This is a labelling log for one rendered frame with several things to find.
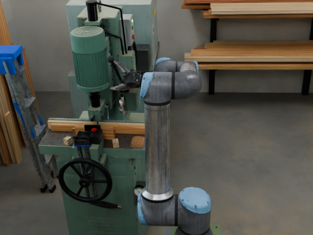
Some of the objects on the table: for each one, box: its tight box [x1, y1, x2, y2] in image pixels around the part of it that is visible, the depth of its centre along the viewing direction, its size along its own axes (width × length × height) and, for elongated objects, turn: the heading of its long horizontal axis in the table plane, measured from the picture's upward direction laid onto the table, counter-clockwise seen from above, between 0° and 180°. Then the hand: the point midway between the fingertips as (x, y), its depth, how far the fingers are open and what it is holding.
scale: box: [56, 118, 141, 122], centre depth 257 cm, size 50×1×1 cm, turn 86°
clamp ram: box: [84, 124, 101, 131], centre depth 245 cm, size 9×8×9 cm
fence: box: [48, 118, 145, 124], centre depth 259 cm, size 60×2×6 cm, turn 86°
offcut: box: [63, 136, 73, 146], centre depth 246 cm, size 4×3×4 cm
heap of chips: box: [130, 136, 145, 147], centre depth 246 cm, size 7×10×2 cm
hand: (110, 74), depth 227 cm, fingers open, 14 cm apart
